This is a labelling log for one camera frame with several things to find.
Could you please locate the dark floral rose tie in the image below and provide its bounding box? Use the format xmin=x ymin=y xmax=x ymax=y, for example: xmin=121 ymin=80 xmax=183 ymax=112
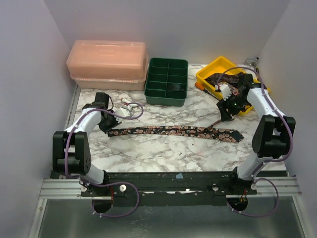
xmin=107 ymin=120 xmax=244 ymax=143

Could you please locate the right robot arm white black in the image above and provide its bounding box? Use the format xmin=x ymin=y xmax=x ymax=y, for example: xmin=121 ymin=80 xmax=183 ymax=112
xmin=215 ymin=74 xmax=296 ymax=194

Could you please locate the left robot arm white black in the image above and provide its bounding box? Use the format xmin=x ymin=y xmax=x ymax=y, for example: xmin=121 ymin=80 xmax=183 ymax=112
xmin=53 ymin=92 xmax=120 ymax=196

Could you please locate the colourful patterned tie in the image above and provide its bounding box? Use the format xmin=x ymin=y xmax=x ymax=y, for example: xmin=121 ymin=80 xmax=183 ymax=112
xmin=229 ymin=85 xmax=239 ymax=96

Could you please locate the dark paisley tie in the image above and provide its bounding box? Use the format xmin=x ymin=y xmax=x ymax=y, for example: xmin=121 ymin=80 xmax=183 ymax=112
xmin=205 ymin=72 xmax=244 ymax=88

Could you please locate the white ribbed handheld device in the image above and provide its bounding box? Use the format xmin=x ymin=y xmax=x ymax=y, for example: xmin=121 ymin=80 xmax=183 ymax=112
xmin=121 ymin=98 xmax=139 ymax=108

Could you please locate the yellow plastic tray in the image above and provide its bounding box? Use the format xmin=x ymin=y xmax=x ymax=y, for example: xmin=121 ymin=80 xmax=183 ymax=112
xmin=196 ymin=56 xmax=259 ymax=116

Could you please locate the metal clamp in corner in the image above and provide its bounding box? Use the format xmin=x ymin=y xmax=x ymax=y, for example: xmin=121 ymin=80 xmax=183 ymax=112
xmin=244 ymin=57 xmax=259 ymax=67

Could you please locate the pink translucent storage box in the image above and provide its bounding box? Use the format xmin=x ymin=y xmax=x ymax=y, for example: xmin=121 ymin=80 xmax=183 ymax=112
xmin=66 ymin=40 xmax=149 ymax=91

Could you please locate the green divided organizer tray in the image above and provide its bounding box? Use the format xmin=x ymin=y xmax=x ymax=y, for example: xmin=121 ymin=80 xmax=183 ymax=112
xmin=144 ymin=58 xmax=189 ymax=107

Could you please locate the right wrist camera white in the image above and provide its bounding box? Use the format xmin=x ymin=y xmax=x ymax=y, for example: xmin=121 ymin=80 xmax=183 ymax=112
xmin=215 ymin=83 xmax=232 ymax=101

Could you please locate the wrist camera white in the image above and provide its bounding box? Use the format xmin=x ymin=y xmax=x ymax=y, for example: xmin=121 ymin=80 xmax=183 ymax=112
xmin=114 ymin=107 xmax=131 ymax=119
xmin=215 ymin=83 xmax=232 ymax=101

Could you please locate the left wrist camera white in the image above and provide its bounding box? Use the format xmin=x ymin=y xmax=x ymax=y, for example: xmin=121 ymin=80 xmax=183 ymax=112
xmin=114 ymin=107 xmax=131 ymax=119

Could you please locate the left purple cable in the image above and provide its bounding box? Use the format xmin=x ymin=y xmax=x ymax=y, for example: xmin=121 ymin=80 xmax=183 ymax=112
xmin=63 ymin=102 xmax=144 ymax=219

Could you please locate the orange handled tool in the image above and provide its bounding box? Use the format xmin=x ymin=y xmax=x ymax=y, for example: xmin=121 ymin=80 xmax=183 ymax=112
xmin=195 ymin=82 xmax=217 ymax=99

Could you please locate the black mounting base plate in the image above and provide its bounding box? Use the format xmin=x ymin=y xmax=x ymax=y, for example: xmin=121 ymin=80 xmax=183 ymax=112
xmin=81 ymin=172 xmax=257 ymax=207

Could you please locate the aluminium rail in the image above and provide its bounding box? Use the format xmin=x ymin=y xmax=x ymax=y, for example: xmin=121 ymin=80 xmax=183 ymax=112
xmin=39 ymin=177 xmax=302 ymax=200

